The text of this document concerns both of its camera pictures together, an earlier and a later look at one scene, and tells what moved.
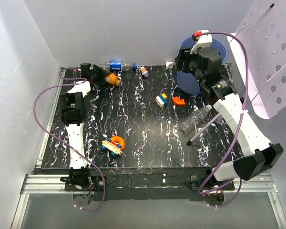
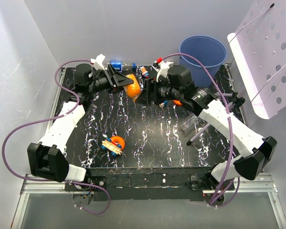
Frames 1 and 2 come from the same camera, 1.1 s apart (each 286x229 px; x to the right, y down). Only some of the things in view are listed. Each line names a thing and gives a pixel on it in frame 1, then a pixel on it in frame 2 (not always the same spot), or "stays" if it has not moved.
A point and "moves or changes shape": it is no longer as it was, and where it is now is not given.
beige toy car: [114, 148] stays
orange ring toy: [117, 140] stays
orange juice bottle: [112, 79] moves or changes shape
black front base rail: [140, 184] stays
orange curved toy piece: [179, 102] stays
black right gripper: [182, 56] to [149, 93]
